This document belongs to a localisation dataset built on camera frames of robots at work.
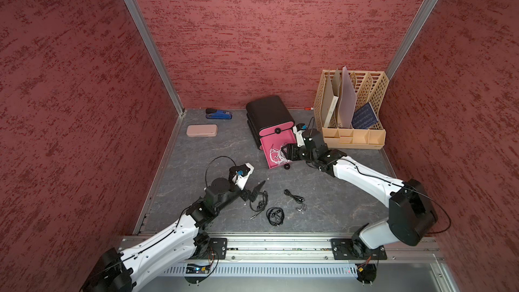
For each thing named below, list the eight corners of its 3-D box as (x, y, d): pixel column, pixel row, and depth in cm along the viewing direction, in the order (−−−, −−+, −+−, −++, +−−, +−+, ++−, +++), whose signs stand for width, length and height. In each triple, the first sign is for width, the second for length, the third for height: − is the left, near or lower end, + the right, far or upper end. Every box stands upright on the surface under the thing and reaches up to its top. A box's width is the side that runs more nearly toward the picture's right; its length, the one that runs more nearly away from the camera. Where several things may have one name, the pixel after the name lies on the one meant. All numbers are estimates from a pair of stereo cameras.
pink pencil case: (187, 136, 111) (185, 133, 108) (189, 128, 115) (188, 124, 112) (217, 137, 111) (216, 133, 108) (218, 128, 115) (217, 124, 112)
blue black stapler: (206, 118, 120) (204, 112, 116) (209, 112, 123) (207, 107, 119) (229, 122, 117) (228, 117, 114) (232, 117, 120) (231, 111, 117)
